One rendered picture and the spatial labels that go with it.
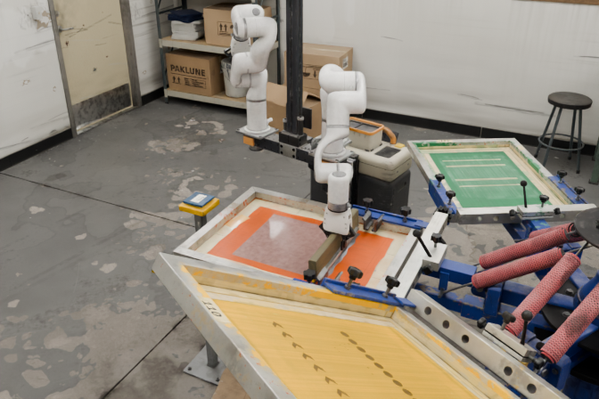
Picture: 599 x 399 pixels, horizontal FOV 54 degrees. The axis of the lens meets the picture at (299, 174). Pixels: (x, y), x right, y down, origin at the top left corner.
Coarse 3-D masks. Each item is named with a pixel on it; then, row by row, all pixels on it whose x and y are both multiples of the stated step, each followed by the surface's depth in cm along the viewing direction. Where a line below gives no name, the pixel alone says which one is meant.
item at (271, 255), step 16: (224, 240) 232; (240, 240) 232; (256, 240) 232; (272, 240) 232; (224, 256) 222; (240, 256) 222; (256, 256) 222; (272, 256) 222; (288, 256) 222; (304, 256) 222; (272, 272) 214; (288, 272) 214; (336, 272) 214; (368, 272) 214
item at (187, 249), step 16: (256, 192) 262; (272, 192) 261; (240, 208) 252; (304, 208) 254; (320, 208) 250; (208, 224) 236; (224, 224) 243; (384, 224) 239; (192, 240) 226; (416, 240) 228; (192, 256) 216; (208, 256) 216; (400, 256) 216; (256, 272) 208; (400, 272) 213; (384, 288) 199
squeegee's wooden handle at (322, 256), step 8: (352, 208) 235; (352, 216) 230; (352, 224) 231; (328, 240) 214; (336, 240) 217; (320, 248) 209; (328, 248) 211; (336, 248) 218; (312, 256) 205; (320, 256) 205; (328, 256) 212; (312, 264) 203; (320, 264) 206
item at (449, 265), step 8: (448, 264) 203; (456, 264) 203; (464, 264) 203; (432, 272) 204; (448, 272) 201; (456, 272) 199; (464, 272) 199; (472, 272) 199; (448, 280) 202; (456, 280) 201; (464, 280) 199
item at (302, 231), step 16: (240, 224) 243; (256, 224) 243; (272, 224) 243; (288, 224) 243; (304, 224) 243; (288, 240) 232; (304, 240) 232; (320, 240) 232; (368, 240) 232; (384, 240) 232; (352, 256) 222; (368, 256) 222
